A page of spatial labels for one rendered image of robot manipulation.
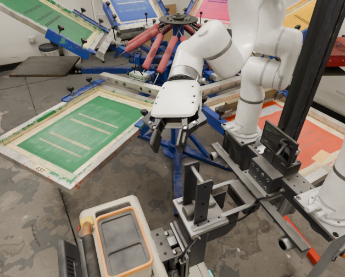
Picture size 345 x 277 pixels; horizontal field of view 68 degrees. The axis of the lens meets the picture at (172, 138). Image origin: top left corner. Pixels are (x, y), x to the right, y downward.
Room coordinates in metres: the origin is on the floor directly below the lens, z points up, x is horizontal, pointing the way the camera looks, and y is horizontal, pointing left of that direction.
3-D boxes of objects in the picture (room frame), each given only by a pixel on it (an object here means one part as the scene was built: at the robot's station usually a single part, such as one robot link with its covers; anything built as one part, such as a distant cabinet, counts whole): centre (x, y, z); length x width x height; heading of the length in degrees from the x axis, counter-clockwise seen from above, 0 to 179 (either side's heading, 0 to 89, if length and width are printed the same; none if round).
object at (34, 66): (2.08, 0.62, 0.91); 1.34 x 0.40 x 0.08; 91
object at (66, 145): (1.29, 0.40, 1.05); 1.08 x 0.61 x 0.23; 151
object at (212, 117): (1.24, -0.22, 0.98); 0.30 x 0.05 x 0.07; 31
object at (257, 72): (0.88, -0.32, 1.37); 0.13 x 0.10 x 0.16; 54
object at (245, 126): (0.88, -0.30, 1.21); 0.16 x 0.13 x 0.15; 113
